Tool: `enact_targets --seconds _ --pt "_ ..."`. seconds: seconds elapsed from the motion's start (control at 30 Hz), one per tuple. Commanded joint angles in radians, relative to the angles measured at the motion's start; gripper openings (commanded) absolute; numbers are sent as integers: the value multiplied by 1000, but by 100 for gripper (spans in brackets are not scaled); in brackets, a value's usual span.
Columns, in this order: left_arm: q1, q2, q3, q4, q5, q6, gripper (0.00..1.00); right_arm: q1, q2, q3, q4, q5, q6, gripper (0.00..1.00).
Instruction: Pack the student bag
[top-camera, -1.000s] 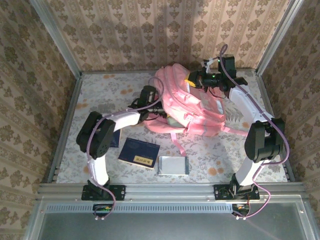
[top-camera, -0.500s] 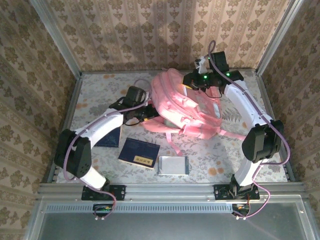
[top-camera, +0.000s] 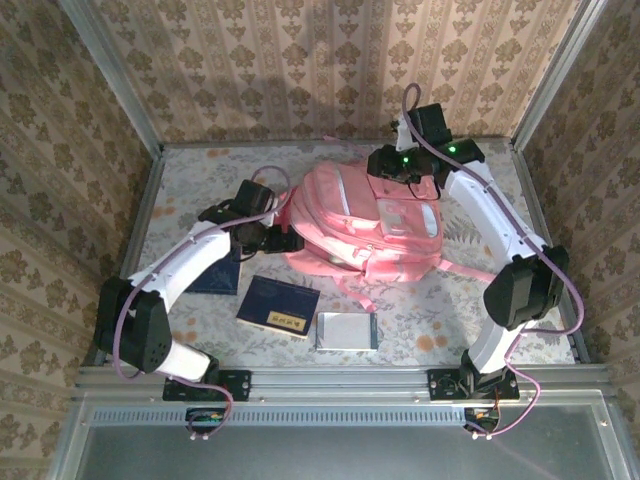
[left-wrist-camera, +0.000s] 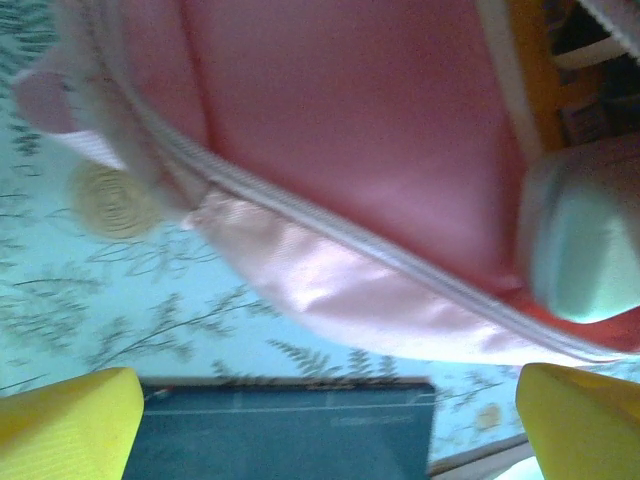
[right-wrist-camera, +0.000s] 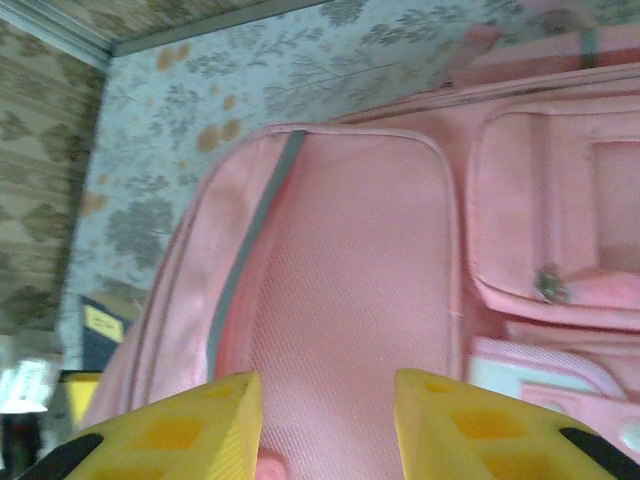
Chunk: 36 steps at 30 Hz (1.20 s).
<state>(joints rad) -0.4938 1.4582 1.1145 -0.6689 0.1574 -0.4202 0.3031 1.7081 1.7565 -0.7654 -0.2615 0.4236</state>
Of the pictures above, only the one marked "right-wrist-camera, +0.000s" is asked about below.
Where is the pink school backpack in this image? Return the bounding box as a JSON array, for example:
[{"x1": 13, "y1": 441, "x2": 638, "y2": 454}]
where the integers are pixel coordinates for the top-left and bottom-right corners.
[{"x1": 82, "y1": 19, "x2": 640, "y2": 480}]

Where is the aluminium frame post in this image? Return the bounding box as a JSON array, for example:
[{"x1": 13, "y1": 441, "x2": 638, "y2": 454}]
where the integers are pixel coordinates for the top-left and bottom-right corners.
[{"x1": 0, "y1": 4, "x2": 114, "y2": 69}]

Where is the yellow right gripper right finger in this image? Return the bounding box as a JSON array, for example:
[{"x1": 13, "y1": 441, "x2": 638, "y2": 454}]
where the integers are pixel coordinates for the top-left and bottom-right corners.
[{"x1": 394, "y1": 368, "x2": 640, "y2": 480}]

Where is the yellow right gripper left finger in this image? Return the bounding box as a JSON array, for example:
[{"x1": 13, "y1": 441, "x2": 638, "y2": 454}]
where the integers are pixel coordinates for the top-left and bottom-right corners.
[{"x1": 19, "y1": 370, "x2": 265, "y2": 480}]

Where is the thin aluminium table rail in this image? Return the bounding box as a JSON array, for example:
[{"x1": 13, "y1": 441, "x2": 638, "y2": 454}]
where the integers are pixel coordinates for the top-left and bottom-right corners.
[{"x1": 109, "y1": 0, "x2": 331, "y2": 57}]

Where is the small navy book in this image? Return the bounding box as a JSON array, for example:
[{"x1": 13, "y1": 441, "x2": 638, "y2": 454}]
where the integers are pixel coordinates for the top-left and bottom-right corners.
[{"x1": 78, "y1": 293, "x2": 136, "y2": 374}]

